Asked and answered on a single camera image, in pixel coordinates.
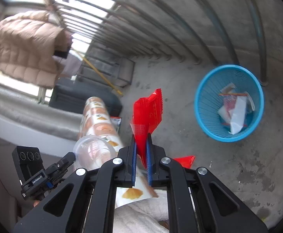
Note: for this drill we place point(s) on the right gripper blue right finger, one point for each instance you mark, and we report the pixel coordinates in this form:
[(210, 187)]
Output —
[(148, 158)]

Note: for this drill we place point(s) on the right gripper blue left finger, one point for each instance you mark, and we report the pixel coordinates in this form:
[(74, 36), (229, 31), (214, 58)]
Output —
[(134, 159)]

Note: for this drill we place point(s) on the red plastic snack wrapper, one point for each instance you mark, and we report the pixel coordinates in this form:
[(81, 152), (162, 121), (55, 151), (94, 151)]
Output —
[(147, 115)]

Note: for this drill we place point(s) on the clear plastic cup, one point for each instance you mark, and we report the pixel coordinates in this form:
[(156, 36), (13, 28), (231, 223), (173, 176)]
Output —
[(92, 152)]

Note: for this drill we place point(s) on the blue plastic mesh trash basket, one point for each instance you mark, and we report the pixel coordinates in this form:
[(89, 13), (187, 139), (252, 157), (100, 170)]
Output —
[(208, 101)]

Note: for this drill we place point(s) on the white paper trash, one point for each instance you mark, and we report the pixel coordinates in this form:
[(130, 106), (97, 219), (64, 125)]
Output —
[(237, 120)]

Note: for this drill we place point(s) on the person's left hand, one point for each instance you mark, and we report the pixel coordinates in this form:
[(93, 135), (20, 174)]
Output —
[(36, 202)]

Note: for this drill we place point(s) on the red triangular wrapper piece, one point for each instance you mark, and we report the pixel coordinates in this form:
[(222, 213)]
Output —
[(186, 161)]

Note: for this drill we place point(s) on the clear pink plastic wrapper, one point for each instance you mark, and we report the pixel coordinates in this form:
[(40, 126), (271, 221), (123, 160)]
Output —
[(230, 95)]

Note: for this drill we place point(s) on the metal dustpan box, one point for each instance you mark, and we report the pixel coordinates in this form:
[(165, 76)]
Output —
[(118, 70)]

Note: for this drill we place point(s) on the beige puffer jacket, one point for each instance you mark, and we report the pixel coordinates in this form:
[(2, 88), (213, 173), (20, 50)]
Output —
[(28, 42)]

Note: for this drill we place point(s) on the steel balcony railing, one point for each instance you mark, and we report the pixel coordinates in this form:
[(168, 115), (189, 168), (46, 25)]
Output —
[(217, 31)]

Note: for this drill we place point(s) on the yellow broom handle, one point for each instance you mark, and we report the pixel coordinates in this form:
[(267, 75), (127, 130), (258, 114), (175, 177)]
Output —
[(98, 72)]

